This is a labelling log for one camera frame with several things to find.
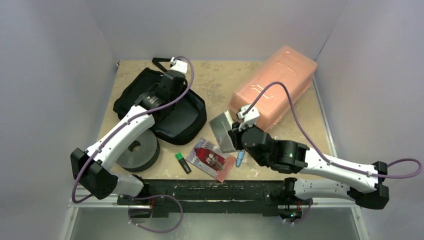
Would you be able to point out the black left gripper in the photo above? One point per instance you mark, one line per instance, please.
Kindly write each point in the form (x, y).
(161, 78)

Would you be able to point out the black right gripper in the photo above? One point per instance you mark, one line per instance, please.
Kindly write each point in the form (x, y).
(233, 137)

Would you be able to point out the black student backpack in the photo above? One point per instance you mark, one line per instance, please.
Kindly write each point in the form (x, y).
(177, 124)

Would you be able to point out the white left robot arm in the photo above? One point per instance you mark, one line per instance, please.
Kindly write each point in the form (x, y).
(91, 167)

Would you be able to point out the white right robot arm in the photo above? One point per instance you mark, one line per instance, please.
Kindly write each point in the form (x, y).
(344, 180)

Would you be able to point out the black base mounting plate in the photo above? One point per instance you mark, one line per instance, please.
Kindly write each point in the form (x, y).
(269, 198)

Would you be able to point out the green highlighter marker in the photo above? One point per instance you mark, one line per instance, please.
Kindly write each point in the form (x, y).
(183, 163)

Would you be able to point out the grey foam roll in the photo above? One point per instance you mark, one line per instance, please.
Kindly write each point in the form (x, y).
(141, 154)

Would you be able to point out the translucent pink plastic storage box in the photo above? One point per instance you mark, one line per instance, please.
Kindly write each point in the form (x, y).
(287, 66)

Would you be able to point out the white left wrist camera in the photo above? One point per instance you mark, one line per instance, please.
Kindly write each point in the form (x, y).
(178, 65)

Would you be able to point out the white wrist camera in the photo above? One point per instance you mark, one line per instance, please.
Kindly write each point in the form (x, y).
(248, 115)
(178, 65)

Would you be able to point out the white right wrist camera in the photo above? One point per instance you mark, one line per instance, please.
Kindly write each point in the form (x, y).
(248, 115)

